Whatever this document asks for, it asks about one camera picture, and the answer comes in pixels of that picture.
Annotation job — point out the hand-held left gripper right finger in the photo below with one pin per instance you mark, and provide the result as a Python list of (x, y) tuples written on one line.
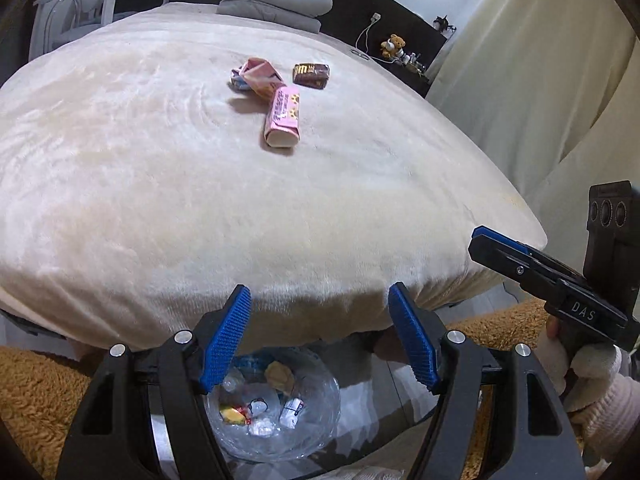
[(415, 340)]

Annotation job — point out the black nightstand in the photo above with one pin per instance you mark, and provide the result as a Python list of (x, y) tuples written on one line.
[(417, 77)]

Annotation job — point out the brown chocolate box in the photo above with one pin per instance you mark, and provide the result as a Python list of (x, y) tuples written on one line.
[(311, 74)]

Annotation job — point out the colourful snack packet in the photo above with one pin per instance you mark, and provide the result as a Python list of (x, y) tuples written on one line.
[(234, 414)]

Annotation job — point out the white paper pack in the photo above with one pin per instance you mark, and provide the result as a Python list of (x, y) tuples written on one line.
[(291, 411)]

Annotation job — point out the cream curtain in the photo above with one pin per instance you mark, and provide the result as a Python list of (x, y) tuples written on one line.
[(525, 60)]

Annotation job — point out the brown teddy bear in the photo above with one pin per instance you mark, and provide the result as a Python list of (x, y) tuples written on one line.
[(392, 46)]

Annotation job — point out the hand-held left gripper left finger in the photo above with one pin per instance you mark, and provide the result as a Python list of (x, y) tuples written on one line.
[(227, 335)]

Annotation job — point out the pink drink carton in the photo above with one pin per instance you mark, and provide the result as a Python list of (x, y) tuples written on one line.
[(282, 117)]

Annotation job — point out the folded grey quilt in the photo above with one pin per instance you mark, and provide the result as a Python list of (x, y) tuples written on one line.
[(275, 0)]

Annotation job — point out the bin with clear bag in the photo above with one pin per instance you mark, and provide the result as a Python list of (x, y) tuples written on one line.
[(315, 430)]

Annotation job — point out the white metal chair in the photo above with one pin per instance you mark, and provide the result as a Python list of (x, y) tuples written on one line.
[(70, 15)]

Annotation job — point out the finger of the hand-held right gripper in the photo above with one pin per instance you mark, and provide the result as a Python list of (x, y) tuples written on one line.
[(495, 235), (500, 257)]

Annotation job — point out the black headboard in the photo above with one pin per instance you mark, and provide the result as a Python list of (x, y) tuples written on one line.
[(360, 5)]

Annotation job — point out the person's right hand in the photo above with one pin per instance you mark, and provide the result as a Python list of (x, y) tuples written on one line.
[(597, 367)]

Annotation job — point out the bed with beige blanket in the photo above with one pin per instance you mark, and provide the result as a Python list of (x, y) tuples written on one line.
[(150, 185)]

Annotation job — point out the brown fluffy rug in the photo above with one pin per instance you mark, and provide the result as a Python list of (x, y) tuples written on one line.
[(35, 400)]

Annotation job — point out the dark plant figurine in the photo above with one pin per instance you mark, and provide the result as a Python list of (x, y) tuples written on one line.
[(444, 25)]

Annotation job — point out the person's right forearm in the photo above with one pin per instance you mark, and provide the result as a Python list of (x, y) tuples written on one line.
[(610, 425)]

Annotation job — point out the brown paper bag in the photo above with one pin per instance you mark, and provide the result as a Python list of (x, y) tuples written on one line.
[(279, 375)]

